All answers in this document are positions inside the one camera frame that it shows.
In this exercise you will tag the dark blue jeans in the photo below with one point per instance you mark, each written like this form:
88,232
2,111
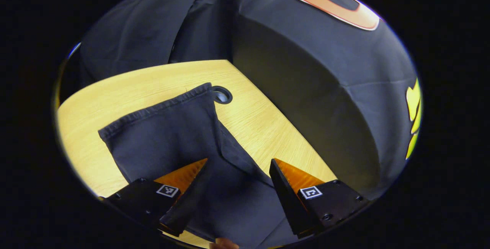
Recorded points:
164,142

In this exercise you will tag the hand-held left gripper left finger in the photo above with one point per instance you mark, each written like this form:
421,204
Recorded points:
134,199

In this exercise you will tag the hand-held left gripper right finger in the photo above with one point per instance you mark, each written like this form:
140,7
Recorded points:
285,199

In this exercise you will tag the black backdrop cloth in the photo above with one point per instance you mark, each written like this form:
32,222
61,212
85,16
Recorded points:
306,88

